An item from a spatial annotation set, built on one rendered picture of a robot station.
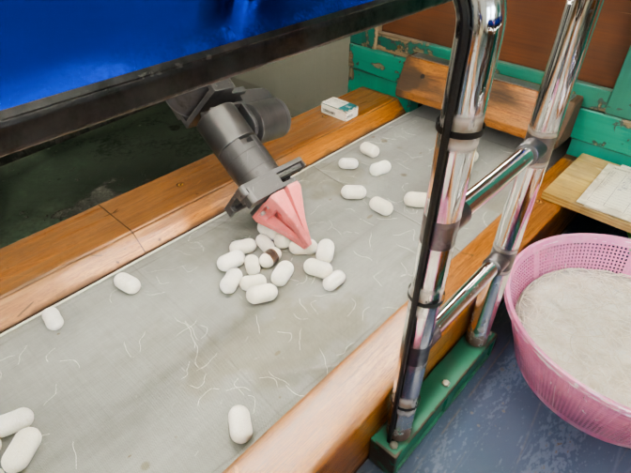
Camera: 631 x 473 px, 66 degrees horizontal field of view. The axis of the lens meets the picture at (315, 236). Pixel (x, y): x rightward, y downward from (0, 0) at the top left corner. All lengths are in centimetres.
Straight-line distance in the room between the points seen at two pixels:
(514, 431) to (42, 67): 52
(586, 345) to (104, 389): 49
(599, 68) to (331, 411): 63
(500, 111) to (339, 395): 55
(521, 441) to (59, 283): 54
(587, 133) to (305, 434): 64
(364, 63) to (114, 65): 81
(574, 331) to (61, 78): 53
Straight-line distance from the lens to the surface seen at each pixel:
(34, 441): 51
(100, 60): 27
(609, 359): 60
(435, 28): 95
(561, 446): 59
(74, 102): 26
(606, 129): 86
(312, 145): 82
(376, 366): 48
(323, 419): 45
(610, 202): 76
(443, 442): 55
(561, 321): 62
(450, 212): 30
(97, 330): 59
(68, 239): 68
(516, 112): 84
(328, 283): 56
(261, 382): 50
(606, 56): 85
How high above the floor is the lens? 115
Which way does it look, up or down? 39 degrees down
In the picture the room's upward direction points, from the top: straight up
